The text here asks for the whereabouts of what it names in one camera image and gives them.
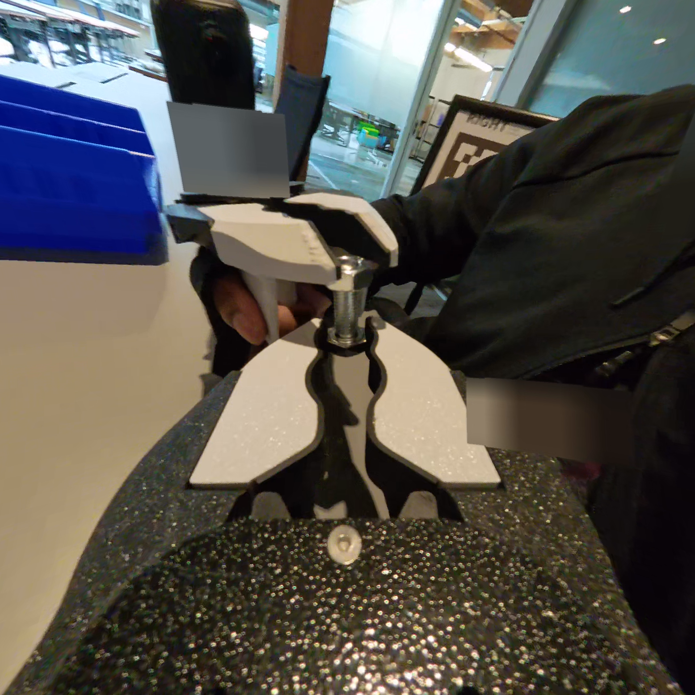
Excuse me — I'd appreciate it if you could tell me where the wooden column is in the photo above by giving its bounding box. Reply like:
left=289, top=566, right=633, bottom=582
left=274, top=0, right=333, bottom=109

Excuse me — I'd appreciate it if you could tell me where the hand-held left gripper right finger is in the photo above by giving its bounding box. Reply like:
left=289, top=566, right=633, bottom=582
left=365, top=319, right=502, bottom=487

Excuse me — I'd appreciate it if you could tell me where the silver hex nut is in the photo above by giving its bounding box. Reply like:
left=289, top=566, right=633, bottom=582
left=325, top=332, right=370, bottom=354

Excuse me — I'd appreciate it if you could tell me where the large blue plastic bin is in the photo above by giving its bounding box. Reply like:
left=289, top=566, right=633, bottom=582
left=0, top=73, right=169, bottom=267

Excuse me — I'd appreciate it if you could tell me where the person's right hand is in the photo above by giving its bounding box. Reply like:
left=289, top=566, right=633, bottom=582
left=212, top=269, right=332, bottom=346

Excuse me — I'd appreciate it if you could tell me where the framed marker board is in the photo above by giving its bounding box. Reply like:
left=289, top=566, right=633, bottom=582
left=410, top=95, right=560, bottom=196

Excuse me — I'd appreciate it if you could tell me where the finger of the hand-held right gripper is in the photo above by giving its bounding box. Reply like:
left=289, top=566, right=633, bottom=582
left=209, top=203, right=340, bottom=286
left=282, top=193, right=400, bottom=269

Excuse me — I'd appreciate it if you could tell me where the silver hex bolt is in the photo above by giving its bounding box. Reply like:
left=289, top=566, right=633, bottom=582
left=328, top=256, right=378, bottom=343

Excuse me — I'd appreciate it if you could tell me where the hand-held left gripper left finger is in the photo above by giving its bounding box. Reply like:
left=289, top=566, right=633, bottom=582
left=188, top=319, right=329, bottom=492

